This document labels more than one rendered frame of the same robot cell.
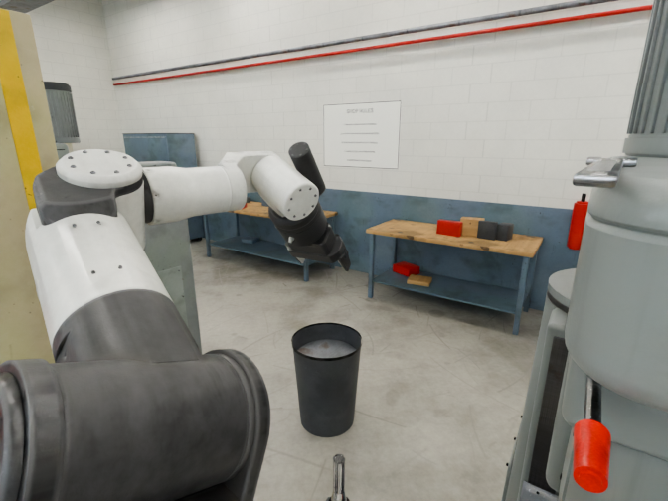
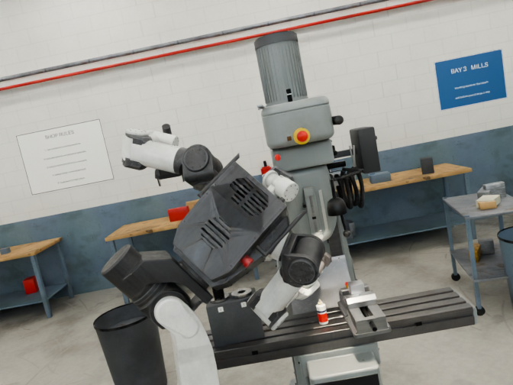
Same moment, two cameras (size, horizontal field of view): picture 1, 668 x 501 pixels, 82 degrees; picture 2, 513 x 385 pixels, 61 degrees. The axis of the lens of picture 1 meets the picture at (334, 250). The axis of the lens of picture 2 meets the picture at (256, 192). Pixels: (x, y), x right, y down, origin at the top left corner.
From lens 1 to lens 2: 1.32 m
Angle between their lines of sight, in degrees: 32
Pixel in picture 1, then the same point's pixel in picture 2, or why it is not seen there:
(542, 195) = not seen: hidden behind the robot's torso
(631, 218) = (267, 113)
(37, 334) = not seen: outside the picture
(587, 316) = (268, 134)
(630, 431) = (288, 165)
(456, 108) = (152, 118)
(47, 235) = (148, 144)
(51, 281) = (162, 150)
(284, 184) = (169, 137)
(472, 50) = (150, 71)
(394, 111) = (95, 129)
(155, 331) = not seen: hidden behind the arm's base
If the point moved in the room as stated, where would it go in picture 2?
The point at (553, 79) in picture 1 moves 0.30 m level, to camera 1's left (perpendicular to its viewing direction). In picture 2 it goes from (216, 85) to (196, 88)
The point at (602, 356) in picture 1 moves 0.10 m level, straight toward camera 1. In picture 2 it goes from (273, 140) to (272, 141)
